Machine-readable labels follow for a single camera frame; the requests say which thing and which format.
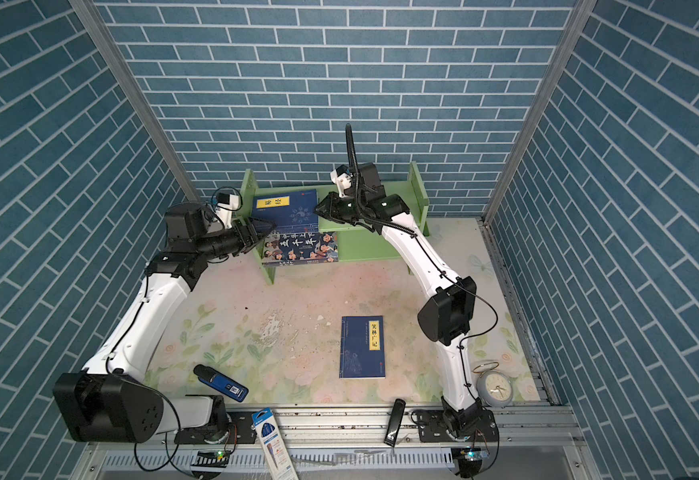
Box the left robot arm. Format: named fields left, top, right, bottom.
left=52, top=203, right=274, bottom=444

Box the blue white packaged box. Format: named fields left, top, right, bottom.
left=252, top=408, right=298, bottom=480

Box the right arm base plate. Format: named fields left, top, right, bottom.
left=409, top=406, right=499, bottom=443

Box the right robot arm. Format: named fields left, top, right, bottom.
left=315, top=162, right=485, bottom=438

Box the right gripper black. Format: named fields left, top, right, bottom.
left=312, top=192, right=367, bottom=226

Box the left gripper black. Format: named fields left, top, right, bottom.
left=192, top=217, right=275, bottom=264

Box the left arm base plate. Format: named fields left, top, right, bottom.
left=175, top=411, right=256, bottom=446

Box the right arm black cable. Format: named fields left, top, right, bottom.
left=344, top=123, right=501, bottom=343

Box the dark blue book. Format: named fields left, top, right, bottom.
left=251, top=189, right=319, bottom=234
left=339, top=316, right=385, bottom=379

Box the black remote stick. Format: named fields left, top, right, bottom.
left=383, top=398, right=407, bottom=447

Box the blue handheld device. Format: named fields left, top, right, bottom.
left=193, top=364, right=249, bottom=403

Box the aluminium rail frame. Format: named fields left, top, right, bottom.
left=71, top=403, right=599, bottom=479

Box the green two-tier shelf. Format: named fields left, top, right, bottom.
left=234, top=160, right=431, bottom=285

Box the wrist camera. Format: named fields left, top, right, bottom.
left=211, top=187, right=242, bottom=229
left=330, top=165, right=355, bottom=198

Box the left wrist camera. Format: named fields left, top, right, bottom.
left=211, top=187, right=242, bottom=229

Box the colourful illustrated book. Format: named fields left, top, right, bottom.
left=262, top=232, right=339, bottom=266

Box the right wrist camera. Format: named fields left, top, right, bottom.
left=330, top=165, right=355, bottom=198

